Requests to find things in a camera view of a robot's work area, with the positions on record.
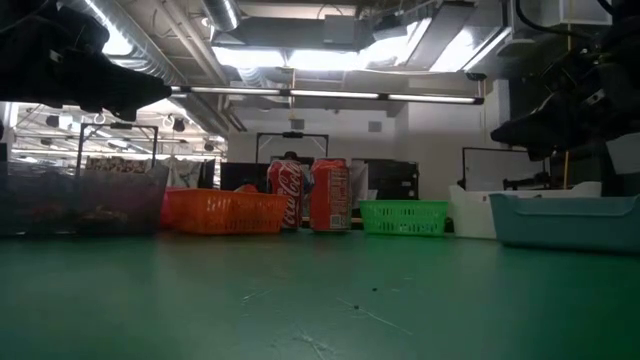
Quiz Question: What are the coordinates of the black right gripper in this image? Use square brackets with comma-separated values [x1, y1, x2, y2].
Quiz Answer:
[489, 22, 640, 162]

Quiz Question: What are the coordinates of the red plastic bin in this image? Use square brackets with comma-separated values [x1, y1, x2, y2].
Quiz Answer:
[158, 187, 174, 230]

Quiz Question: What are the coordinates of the dark clear plastic bin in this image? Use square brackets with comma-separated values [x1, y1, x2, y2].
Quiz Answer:
[0, 161, 170, 236]

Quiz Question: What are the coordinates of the white plastic bin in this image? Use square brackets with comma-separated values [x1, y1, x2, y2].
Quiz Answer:
[448, 181, 604, 240]

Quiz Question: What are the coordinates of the long ceiling light strip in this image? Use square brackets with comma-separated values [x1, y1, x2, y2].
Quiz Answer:
[169, 84, 485, 106]

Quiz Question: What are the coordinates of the black monitor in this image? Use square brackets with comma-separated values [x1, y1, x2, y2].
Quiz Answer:
[219, 162, 271, 193]
[367, 159, 420, 201]

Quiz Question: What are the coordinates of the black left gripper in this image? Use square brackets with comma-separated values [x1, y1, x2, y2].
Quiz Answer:
[0, 4, 174, 123]

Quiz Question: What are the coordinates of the silver ceiling duct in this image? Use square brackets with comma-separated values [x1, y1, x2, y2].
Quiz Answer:
[57, 0, 242, 136]

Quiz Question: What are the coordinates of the black camera cable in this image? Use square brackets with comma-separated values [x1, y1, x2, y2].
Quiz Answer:
[514, 0, 601, 40]

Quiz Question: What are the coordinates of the orange plastic basket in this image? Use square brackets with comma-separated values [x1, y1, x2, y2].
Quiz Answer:
[166, 188, 291, 236]

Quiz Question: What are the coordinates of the red soda can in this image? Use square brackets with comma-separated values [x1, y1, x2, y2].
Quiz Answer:
[309, 158, 353, 232]

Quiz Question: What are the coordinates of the green plastic basket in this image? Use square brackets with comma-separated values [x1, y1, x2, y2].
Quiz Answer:
[358, 199, 450, 237]

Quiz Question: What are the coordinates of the red Coca-Cola can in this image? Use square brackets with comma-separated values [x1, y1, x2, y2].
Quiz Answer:
[267, 159, 307, 231]

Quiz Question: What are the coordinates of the teal clear plastic bin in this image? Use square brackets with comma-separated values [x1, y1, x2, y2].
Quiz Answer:
[488, 192, 640, 255]

